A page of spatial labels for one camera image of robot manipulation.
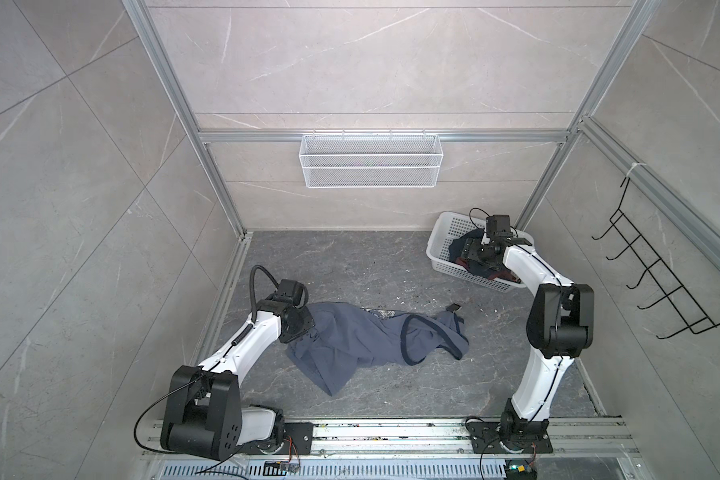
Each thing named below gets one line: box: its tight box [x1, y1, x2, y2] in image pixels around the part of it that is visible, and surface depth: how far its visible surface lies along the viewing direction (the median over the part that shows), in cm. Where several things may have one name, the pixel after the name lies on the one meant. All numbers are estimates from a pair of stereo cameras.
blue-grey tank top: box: [286, 302, 469, 396], surface depth 88 cm
